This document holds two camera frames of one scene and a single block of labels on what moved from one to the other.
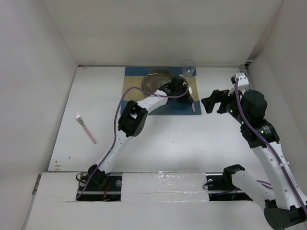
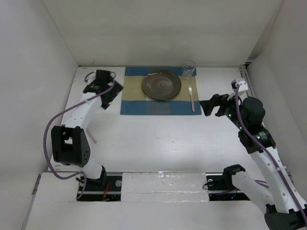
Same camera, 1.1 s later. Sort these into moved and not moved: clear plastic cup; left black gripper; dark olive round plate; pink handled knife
Moved: left black gripper
Not moved: dark olive round plate; clear plastic cup; pink handled knife
